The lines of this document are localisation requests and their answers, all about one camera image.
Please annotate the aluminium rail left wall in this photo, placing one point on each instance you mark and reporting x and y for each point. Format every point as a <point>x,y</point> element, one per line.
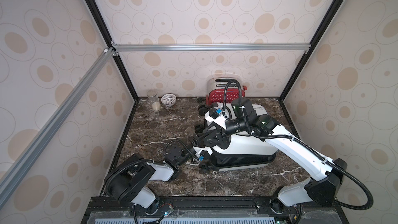
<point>26,160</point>

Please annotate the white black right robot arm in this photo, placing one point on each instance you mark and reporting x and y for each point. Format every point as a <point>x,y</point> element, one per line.
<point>325,174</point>

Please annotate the aluminium rail wall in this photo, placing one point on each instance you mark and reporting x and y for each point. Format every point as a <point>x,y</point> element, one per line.
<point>212,47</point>
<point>26,160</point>

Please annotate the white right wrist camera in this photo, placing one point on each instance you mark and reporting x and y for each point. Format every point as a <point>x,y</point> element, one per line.
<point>216,116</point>

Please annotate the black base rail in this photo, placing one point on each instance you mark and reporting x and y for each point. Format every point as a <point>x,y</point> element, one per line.
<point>209,210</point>

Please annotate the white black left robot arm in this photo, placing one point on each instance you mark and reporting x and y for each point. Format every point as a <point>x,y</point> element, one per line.
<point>127,183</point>

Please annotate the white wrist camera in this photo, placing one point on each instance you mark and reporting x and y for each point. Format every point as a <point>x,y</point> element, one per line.
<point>216,116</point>
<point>205,153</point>

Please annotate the white perforated strainer bowl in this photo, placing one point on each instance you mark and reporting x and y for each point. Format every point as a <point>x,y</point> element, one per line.
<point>168,99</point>

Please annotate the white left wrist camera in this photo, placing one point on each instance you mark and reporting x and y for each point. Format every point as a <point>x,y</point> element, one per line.
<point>205,153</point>

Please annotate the aluminium rail back wall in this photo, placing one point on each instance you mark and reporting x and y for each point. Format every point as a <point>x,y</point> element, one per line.
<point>212,47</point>

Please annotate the black left corner post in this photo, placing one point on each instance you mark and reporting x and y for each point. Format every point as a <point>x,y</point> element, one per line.
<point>103,29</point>

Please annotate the black corner frame post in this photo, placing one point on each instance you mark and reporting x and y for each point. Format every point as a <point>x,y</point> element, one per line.
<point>325,23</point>

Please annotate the clear glass jar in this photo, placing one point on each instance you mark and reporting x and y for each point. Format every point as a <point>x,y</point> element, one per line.
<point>154,100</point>

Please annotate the white hard shell suitcase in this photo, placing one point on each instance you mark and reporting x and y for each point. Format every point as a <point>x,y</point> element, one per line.
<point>244,151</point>

